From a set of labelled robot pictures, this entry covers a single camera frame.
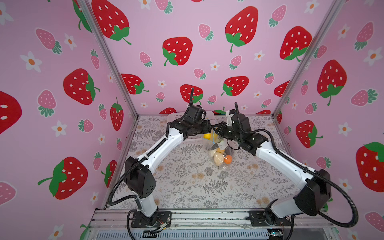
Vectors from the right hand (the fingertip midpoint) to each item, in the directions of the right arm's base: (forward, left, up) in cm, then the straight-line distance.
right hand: (210, 125), depth 76 cm
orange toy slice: (-6, -13, -23) cm, 27 cm away
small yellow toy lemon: (-1, +1, -8) cm, 9 cm away
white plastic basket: (0, +8, -12) cm, 14 cm away
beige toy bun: (-5, -7, -24) cm, 26 cm away
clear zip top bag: (0, -5, -13) cm, 14 cm away
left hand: (+3, 0, -4) cm, 4 cm away
